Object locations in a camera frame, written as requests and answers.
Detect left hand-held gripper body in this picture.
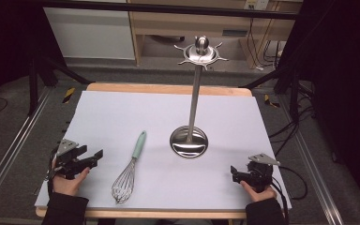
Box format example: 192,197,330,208
53,139,90,181

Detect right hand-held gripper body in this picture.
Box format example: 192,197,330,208
244,153,281,194

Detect whisk with mint green handle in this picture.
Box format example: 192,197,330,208
111,130,147,205

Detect steel utensil stand with hooks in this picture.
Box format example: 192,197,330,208
169,35,229,159

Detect person's right hand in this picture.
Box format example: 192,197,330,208
239,180,278,203

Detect person's left hand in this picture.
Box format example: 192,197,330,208
52,159,91,198

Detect yellow black striped floor marker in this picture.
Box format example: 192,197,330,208
263,93,281,110
62,86,76,104

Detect white table mat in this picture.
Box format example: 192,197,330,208
34,90,293,211

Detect black metal stand legs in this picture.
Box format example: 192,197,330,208
238,64,315,121
27,54,94,117

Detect white cabinet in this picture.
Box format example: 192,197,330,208
43,7,137,61

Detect black curtain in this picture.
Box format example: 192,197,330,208
0,0,67,123
277,0,360,217

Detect light wooden desk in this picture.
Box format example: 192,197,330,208
127,0,305,68

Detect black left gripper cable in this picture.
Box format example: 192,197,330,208
45,149,60,196

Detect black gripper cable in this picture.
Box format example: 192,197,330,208
271,165,309,225
45,149,60,196

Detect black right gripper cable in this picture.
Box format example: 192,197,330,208
271,165,309,225

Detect black floor cables bundle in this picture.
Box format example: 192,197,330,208
267,104,317,158

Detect metal floor rail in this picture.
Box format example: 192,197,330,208
279,93,346,225
0,86,53,218

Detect black cables under desk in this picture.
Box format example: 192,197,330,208
247,18,284,71

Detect black horizontal frame bar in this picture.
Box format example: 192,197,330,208
42,0,298,21

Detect white wall socket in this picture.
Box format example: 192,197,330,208
244,0,269,11

